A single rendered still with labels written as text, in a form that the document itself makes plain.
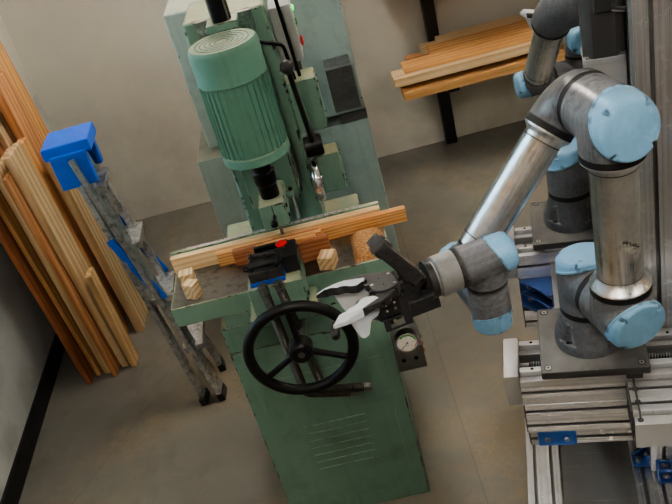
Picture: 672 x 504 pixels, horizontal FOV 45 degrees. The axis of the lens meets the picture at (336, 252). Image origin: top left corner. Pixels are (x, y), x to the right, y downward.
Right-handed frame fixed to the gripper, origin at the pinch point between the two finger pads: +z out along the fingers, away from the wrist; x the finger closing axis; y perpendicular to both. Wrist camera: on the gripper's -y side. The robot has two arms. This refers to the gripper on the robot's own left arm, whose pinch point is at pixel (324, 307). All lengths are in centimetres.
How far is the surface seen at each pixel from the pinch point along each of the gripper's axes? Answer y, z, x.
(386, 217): 21, -31, 77
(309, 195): 15, -15, 99
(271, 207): 7, -2, 77
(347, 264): 25, -15, 66
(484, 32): 25, -144, 266
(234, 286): 24, 14, 75
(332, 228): 20, -16, 80
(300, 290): 23, -1, 58
